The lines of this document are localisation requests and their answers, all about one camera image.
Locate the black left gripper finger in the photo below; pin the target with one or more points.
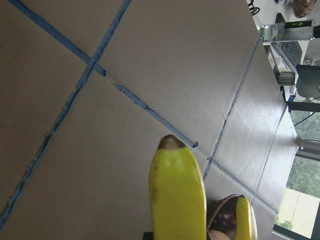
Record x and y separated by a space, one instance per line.
147 235

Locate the yellow banana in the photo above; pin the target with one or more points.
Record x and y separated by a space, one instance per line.
246 226
176 193

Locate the brown wicker basket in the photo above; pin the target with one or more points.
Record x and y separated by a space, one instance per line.
212 210

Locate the pale pink apple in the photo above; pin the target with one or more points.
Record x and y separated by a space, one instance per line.
217 235

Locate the dark red plum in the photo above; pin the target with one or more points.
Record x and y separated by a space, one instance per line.
225 219

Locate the metal cup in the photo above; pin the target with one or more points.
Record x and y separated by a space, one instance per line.
286 78

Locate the keyboard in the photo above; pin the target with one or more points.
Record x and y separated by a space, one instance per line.
292 50

